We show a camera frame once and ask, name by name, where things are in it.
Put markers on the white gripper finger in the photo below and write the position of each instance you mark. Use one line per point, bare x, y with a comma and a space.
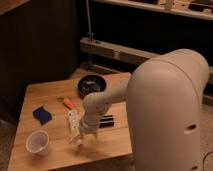
96, 136
76, 137

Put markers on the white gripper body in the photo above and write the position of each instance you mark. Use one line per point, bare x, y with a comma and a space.
89, 123

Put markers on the white plastic bottle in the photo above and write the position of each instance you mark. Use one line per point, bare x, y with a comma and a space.
73, 121

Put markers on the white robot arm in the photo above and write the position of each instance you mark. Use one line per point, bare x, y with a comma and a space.
163, 99

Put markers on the black striped rectangular block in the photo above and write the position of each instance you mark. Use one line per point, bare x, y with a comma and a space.
107, 121

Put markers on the orange marker pen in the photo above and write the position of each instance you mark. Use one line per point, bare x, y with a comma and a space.
68, 103

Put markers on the small wooden table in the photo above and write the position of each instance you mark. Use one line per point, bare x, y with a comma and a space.
113, 142

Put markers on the black round bowl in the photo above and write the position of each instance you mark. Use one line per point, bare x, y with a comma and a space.
90, 84

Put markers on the white paper cup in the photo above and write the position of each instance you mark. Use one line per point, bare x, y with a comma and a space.
38, 143

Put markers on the blue cloth piece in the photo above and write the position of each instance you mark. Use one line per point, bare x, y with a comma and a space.
42, 115

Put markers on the wooden shelf board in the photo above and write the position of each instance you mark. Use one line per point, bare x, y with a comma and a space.
156, 8

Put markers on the metal rail beam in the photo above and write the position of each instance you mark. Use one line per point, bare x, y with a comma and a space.
130, 55

